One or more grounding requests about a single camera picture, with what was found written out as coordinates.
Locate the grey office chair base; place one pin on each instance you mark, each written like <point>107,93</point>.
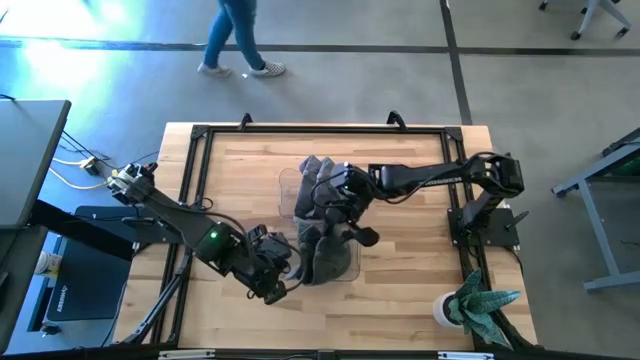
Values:
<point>594,6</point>

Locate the silver metal bracket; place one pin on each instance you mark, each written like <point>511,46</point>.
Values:
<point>185,355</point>
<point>465,356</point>

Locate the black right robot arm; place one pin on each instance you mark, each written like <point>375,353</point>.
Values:
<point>425,175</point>

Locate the person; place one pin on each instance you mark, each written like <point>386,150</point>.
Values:
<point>235,25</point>

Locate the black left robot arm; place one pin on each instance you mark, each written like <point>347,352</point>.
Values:
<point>175,215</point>

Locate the green plant in white pot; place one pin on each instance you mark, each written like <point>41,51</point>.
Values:
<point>477,307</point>

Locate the grey table frame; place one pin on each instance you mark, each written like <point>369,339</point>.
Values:
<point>595,225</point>

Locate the black and yellow plug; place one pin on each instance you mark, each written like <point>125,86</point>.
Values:
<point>91,166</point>

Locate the black frame hook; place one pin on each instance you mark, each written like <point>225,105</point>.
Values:
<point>396,119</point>
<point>245,120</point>

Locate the black aluminium frame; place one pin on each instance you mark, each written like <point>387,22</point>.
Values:
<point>325,129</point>

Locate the light grey cap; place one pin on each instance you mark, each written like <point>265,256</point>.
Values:
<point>309,185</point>

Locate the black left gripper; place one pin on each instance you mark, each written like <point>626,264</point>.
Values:
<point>265,260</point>

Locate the paper cup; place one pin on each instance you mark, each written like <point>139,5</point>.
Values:
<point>47,262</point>

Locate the dark grey desk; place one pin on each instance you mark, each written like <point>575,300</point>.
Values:
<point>30,160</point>

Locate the dark green cap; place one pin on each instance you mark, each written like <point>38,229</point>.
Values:
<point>335,262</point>

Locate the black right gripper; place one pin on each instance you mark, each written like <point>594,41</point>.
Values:
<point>345,210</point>

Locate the clear plastic bin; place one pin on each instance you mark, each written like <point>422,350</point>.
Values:
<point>357,265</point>
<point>287,195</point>

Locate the black mat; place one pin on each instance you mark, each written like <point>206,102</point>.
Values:
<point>90,285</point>

